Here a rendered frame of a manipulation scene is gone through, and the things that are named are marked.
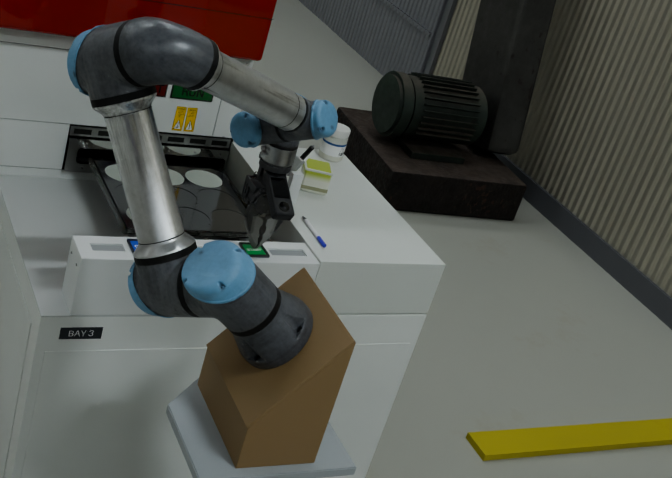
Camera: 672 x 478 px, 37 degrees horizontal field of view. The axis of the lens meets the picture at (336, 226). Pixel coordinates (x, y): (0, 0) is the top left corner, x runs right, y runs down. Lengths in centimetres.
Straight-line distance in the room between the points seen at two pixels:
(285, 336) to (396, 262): 66
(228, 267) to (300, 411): 30
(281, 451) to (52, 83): 116
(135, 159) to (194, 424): 52
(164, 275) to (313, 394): 34
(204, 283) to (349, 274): 69
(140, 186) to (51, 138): 88
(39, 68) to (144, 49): 90
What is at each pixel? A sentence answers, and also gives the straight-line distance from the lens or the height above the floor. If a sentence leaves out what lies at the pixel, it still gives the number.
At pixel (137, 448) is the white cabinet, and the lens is 246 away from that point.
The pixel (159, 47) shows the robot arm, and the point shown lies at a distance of 170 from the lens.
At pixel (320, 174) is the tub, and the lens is 260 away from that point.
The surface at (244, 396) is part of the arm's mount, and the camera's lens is 186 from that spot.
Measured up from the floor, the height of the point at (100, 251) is 96.
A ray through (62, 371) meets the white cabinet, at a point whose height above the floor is 68.
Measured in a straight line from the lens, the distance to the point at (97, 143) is 268.
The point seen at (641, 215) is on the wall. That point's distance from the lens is 525.
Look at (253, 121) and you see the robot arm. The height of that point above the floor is 131.
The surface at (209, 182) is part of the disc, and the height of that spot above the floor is 90.
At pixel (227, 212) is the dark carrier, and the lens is 255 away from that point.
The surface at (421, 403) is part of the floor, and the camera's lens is 372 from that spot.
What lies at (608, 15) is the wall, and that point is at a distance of 559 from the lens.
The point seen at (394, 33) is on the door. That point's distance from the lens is 720.
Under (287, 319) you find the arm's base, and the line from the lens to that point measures 182.
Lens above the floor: 202
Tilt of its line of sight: 25 degrees down
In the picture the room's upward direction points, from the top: 18 degrees clockwise
